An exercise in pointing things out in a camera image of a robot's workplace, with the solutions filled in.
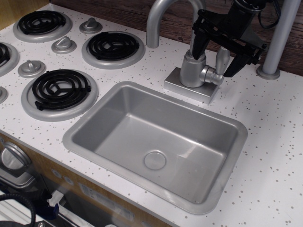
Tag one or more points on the silver toy faucet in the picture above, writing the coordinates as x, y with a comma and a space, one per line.
195, 79

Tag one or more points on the silver oven door handle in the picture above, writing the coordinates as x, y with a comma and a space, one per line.
22, 183

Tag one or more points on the silver stove knob middle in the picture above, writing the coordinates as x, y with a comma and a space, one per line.
64, 46

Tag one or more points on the front right stove burner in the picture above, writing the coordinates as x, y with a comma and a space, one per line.
59, 95

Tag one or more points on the grey plastic sink basin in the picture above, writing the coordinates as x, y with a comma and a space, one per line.
182, 153

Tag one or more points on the back left stove burner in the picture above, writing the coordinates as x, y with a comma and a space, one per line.
42, 26

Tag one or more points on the silver stove knob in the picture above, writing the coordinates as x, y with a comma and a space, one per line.
31, 69
64, 46
91, 26

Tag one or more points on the silver stove knob lower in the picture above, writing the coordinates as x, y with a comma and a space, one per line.
31, 69

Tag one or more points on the silver stove knob edge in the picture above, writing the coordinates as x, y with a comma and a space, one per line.
3, 94

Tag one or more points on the silver faucet lever handle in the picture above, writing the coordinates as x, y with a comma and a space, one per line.
222, 60

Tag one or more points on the silver stove knob top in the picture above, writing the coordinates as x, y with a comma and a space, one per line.
91, 26

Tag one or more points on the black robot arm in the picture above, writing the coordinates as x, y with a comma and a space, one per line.
232, 31

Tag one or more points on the stove burner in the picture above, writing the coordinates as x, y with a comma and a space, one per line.
59, 95
9, 58
42, 26
113, 50

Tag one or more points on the front left stove burner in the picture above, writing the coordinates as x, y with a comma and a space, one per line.
9, 58

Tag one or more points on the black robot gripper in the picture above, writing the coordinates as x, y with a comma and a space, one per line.
232, 31

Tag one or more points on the back right stove burner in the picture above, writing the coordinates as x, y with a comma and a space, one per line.
113, 50

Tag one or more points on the silver vertical support pole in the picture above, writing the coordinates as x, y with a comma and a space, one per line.
269, 70

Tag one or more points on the silver oven dial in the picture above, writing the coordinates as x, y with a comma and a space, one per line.
14, 160

